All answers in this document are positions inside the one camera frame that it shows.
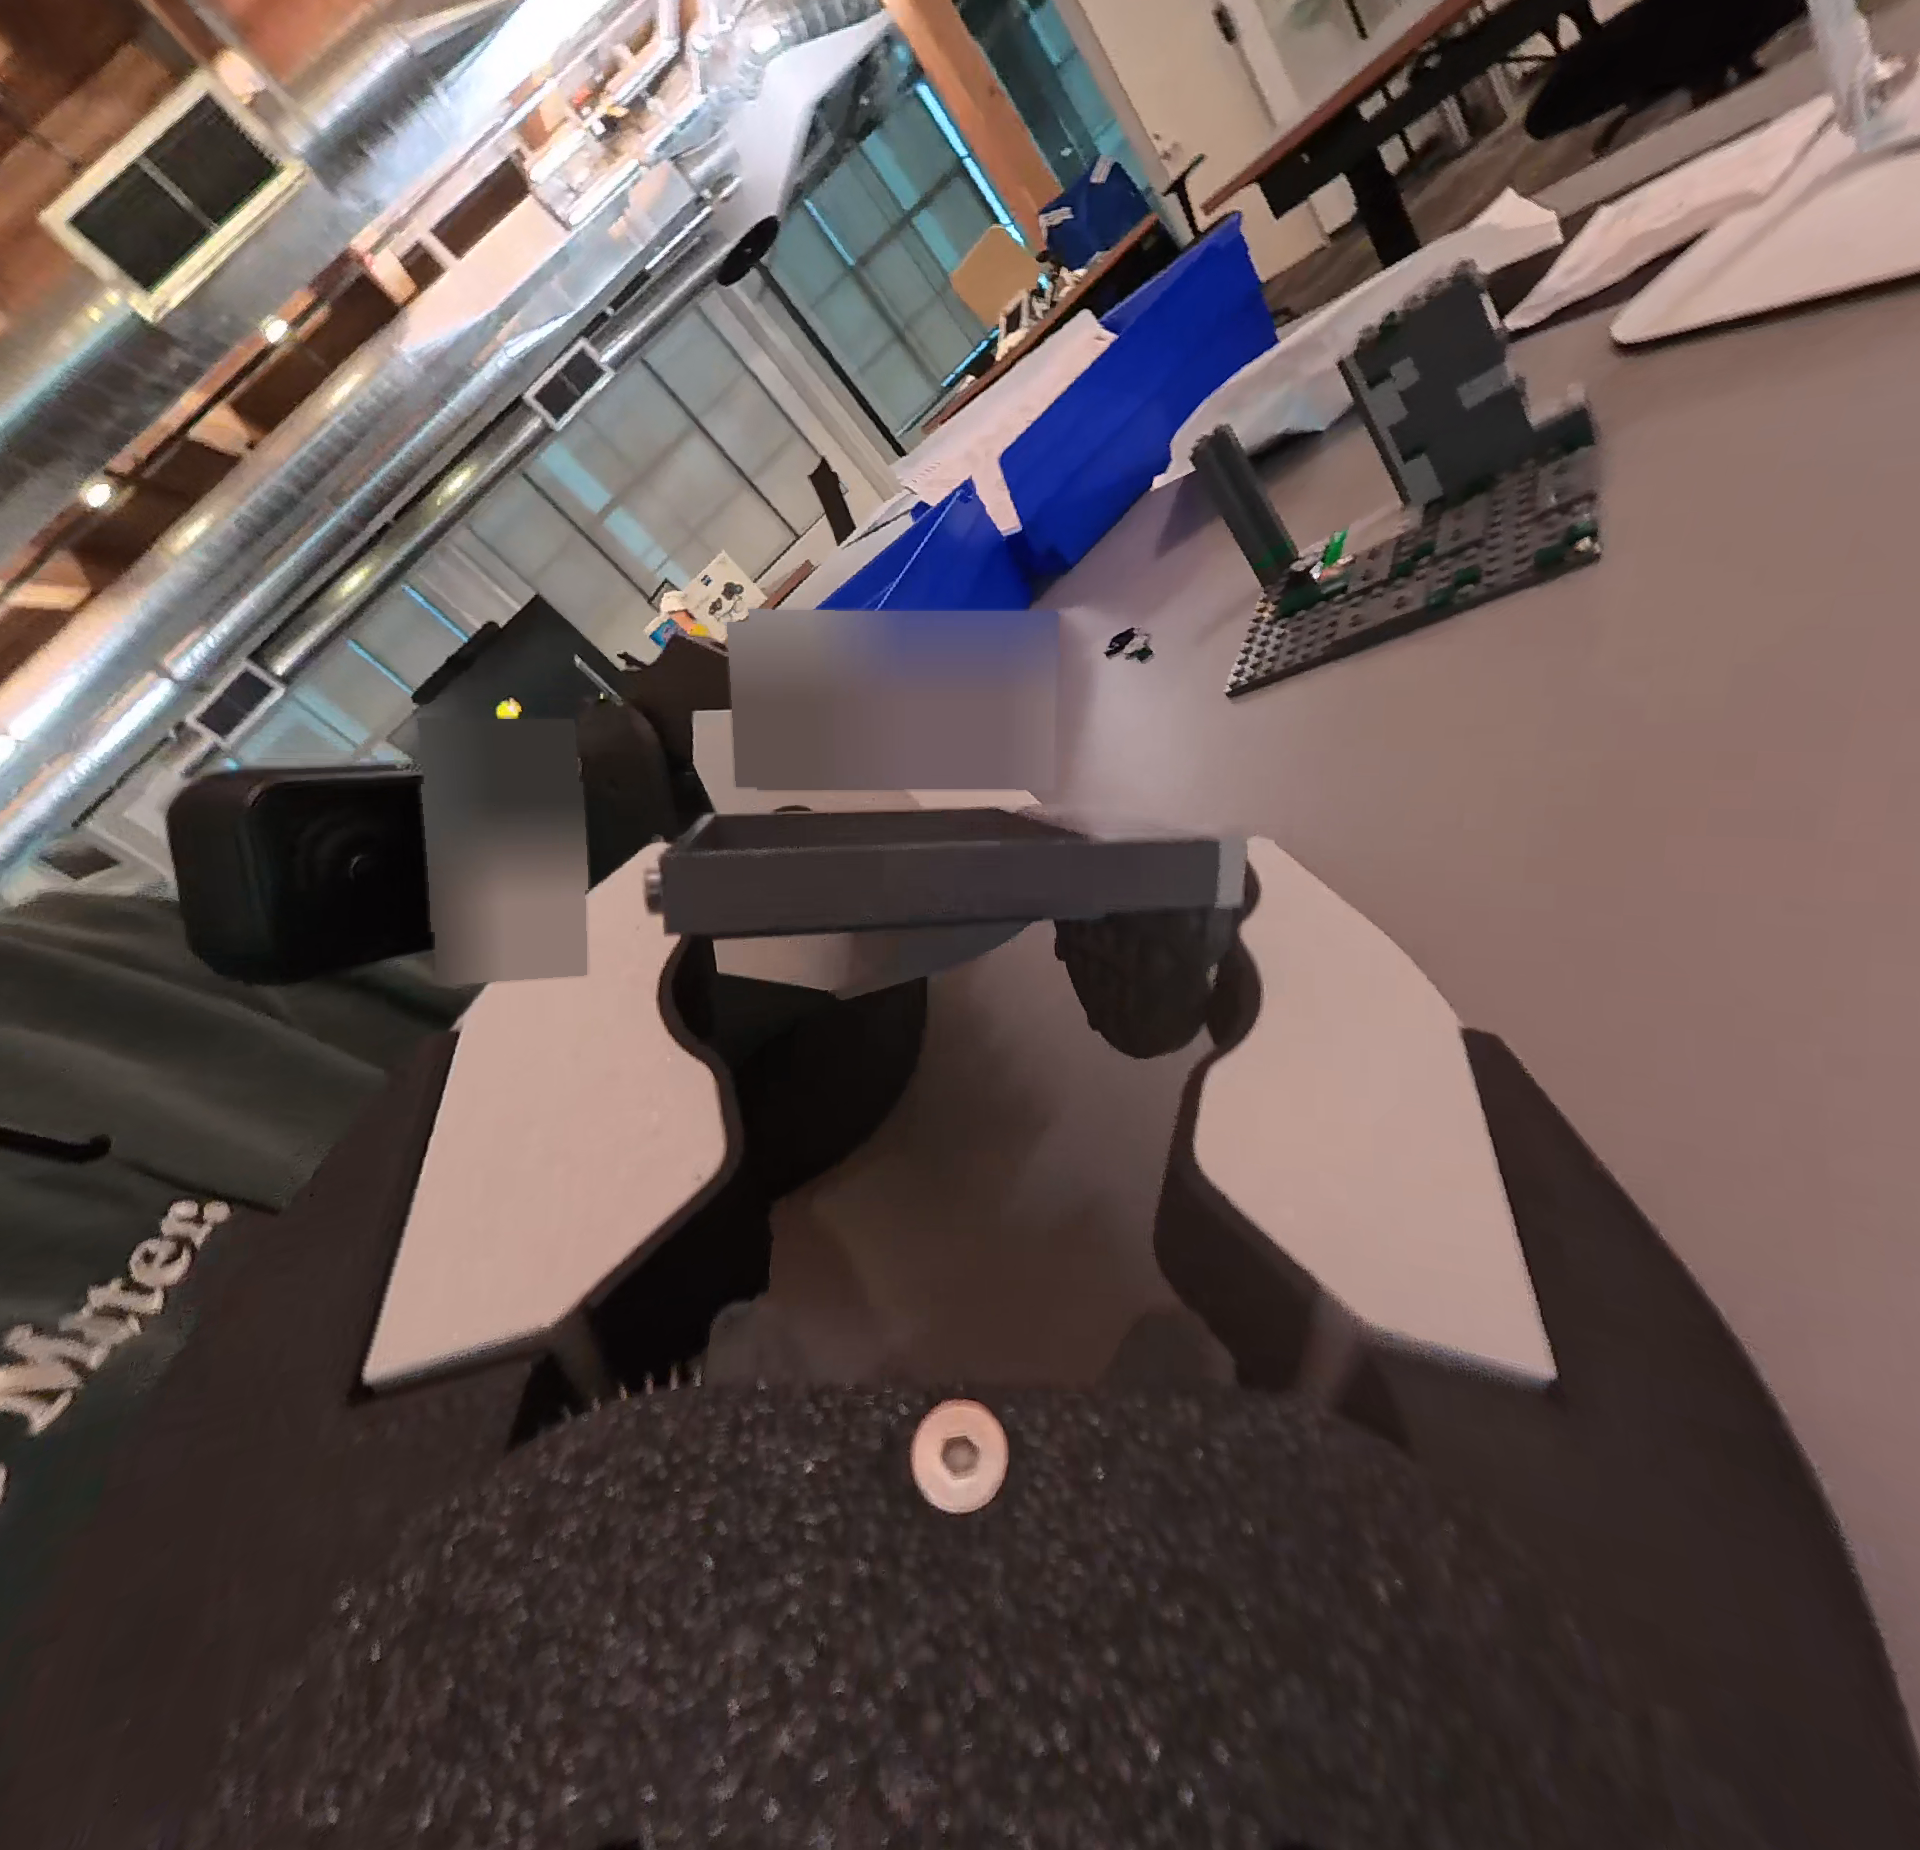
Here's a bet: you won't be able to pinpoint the silver ventilation duct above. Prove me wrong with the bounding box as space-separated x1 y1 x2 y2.
0 233 721 861
0 0 901 536

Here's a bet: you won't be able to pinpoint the grey toy brick wall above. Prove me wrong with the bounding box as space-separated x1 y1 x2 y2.
1337 269 1559 512

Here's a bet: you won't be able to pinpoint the white monitor stand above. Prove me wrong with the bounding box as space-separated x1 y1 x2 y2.
1608 0 1920 351

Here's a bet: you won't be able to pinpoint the white door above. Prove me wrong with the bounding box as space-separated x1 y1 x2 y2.
1034 0 1280 195

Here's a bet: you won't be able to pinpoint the white plastic bag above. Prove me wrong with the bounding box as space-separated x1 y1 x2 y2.
1146 280 1504 490

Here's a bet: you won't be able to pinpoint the dark grey studded baseplate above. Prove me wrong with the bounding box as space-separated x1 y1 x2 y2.
1224 406 1604 701

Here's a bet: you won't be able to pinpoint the black office chair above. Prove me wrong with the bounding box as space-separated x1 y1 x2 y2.
1521 0 1810 140

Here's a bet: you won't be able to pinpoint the white printed box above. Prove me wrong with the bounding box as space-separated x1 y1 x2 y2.
654 549 771 640

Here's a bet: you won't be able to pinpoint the white ceiling vent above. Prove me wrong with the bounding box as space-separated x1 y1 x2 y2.
36 71 311 327

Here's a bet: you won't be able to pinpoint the wooden beam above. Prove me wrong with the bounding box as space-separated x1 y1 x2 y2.
832 0 1087 240

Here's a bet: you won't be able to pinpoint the dark grey toy brick column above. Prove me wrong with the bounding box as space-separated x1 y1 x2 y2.
1200 422 1297 589

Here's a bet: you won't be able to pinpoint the white paper sheets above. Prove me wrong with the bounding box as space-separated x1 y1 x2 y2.
1478 90 1855 335

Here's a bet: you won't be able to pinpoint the wooden table with black legs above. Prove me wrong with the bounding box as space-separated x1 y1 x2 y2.
1200 0 1592 280

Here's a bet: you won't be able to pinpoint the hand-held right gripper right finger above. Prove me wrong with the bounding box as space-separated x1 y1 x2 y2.
1151 835 1559 1442

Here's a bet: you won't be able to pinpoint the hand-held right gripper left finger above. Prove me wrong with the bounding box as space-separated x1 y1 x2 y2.
356 878 778 1436

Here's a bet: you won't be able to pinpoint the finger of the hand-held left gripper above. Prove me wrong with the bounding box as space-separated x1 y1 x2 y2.
717 917 1058 1003

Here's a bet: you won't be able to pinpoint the blue plastic tote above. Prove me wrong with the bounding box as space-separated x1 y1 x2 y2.
1037 154 1158 275
815 211 1280 617

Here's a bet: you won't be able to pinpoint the green sweatshirt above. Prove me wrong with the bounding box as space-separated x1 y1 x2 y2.
0 891 469 1580

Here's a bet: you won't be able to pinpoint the tan chair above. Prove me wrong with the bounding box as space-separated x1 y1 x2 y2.
949 223 1034 335

